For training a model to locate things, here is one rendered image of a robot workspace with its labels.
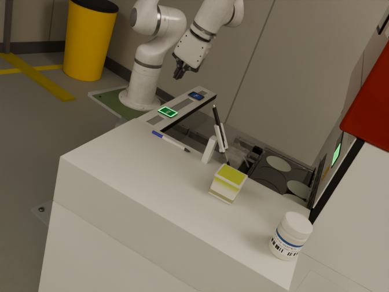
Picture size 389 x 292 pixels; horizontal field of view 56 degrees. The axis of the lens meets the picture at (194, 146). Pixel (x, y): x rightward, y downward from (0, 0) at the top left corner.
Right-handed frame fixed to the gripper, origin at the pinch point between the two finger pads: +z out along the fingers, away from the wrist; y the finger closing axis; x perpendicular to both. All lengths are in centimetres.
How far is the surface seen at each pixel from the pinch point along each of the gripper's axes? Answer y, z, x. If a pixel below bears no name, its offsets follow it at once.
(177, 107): -3.4, 15.6, -9.0
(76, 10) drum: 161, 82, -163
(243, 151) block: -33.7, 14.1, -10.5
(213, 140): -25.1, 1.6, 20.0
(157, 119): -3.3, 15.6, 7.0
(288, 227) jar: -52, -5, 42
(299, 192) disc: -58, 10, -4
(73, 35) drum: 155, 104, -164
